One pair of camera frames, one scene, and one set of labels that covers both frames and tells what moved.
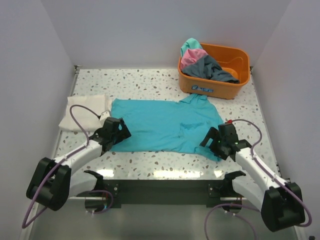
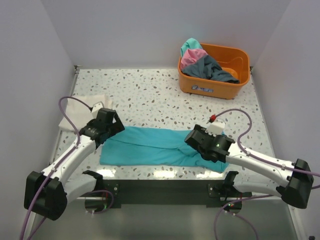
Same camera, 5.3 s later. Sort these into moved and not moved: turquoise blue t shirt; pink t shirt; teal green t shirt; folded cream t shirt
Moved: turquoise blue t shirt
Not moved: folded cream t shirt; pink t shirt; teal green t shirt
